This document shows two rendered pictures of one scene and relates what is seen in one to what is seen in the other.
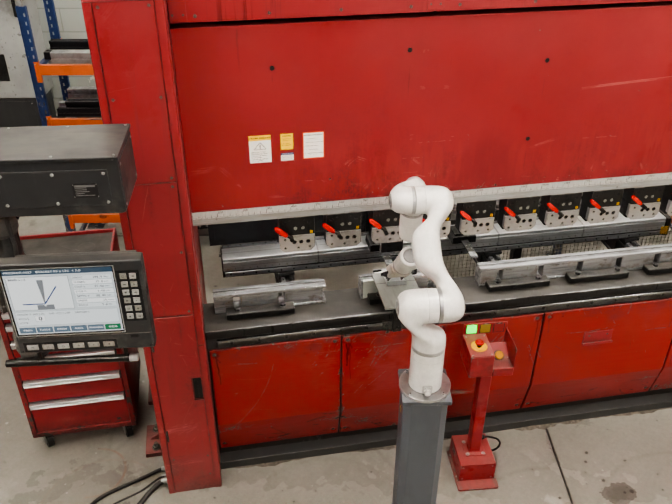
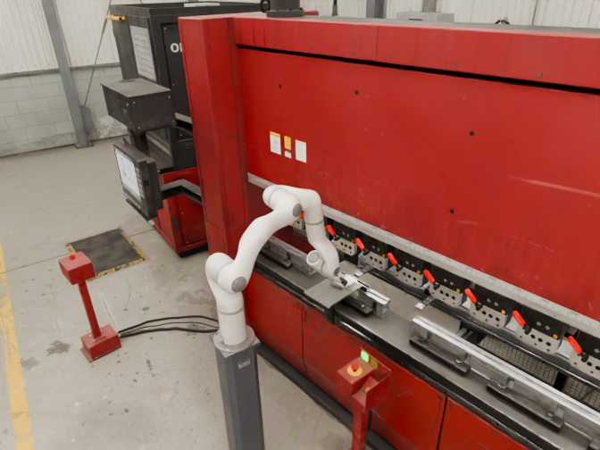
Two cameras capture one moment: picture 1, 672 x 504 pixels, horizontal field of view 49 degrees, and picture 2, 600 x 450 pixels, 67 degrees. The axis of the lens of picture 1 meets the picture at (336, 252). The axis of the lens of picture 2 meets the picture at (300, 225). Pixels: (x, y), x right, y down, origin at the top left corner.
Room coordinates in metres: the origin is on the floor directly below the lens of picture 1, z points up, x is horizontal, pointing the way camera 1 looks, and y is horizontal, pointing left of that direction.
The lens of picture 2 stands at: (1.43, -1.86, 2.45)
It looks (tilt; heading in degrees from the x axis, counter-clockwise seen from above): 28 degrees down; 58
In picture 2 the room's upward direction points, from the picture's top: 1 degrees counter-clockwise
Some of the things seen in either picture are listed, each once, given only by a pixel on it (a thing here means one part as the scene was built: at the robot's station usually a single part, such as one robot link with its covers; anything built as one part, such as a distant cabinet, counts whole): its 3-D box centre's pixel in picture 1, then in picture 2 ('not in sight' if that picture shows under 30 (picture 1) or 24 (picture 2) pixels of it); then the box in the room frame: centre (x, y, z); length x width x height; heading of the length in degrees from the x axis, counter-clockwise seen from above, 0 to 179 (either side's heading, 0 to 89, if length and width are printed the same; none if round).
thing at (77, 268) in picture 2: not in sight; (87, 304); (1.50, 1.20, 0.41); 0.25 x 0.20 x 0.83; 11
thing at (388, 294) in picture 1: (398, 289); (332, 289); (2.61, -0.27, 1.00); 0.26 x 0.18 x 0.01; 11
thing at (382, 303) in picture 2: (400, 282); (358, 293); (2.77, -0.30, 0.92); 0.39 x 0.06 x 0.10; 101
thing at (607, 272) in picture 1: (596, 274); (523, 404); (2.89, -1.24, 0.89); 0.30 x 0.05 x 0.03; 101
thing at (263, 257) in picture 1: (452, 239); (442, 295); (3.13, -0.59, 0.93); 2.30 x 0.14 x 0.10; 101
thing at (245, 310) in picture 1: (260, 310); (274, 257); (2.59, 0.33, 0.89); 0.30 x 0.05 x 0.03; 101
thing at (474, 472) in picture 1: (473, 461); not in sight; (2.47, -0.68, 0.06); 0.25 x 0.20 x 0.12; 6
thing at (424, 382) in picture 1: (426, 365); (232, 322); (2.01, -0.33, 1.09); 0.19 x 0.19 x 0.18
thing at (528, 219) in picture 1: (517, 209); (450, 282); (2.86, -0.81, 1.26); 0.15 x 0.09 x 0.17; 101
